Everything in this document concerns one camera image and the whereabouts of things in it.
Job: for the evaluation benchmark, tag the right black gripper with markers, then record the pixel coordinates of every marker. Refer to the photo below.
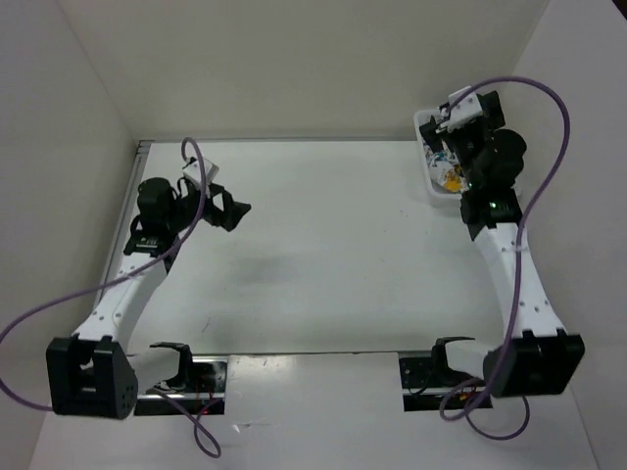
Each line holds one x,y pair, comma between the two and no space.
495,119

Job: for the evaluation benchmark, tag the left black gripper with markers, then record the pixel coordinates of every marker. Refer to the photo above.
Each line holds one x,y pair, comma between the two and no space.
233,211

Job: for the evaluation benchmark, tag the colourful printed shorts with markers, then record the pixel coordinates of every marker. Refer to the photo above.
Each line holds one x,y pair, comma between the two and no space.
444,169

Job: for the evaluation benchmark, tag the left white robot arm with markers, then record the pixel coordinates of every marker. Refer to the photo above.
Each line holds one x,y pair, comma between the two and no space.
90,372

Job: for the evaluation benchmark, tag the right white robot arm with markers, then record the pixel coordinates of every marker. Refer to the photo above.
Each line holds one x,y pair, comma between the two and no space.
537,356

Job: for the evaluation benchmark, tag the white plastic basket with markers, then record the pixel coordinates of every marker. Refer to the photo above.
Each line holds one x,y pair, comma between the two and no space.
437,197

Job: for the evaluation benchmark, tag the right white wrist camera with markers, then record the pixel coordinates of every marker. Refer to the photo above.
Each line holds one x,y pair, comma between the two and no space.
459,110

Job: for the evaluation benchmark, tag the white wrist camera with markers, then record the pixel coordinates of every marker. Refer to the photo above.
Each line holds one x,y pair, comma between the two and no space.
198,175
459,110

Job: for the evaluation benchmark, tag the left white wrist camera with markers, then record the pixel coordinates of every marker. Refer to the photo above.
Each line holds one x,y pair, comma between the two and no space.
198,175

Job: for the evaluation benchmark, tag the aluminium table edge rail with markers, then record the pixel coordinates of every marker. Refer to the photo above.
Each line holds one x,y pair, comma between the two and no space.
120,234

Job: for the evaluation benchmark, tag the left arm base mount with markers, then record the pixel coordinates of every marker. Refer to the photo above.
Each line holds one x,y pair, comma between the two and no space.
204,391

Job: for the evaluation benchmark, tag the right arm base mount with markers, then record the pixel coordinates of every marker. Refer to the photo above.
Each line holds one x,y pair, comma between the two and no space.
423,388

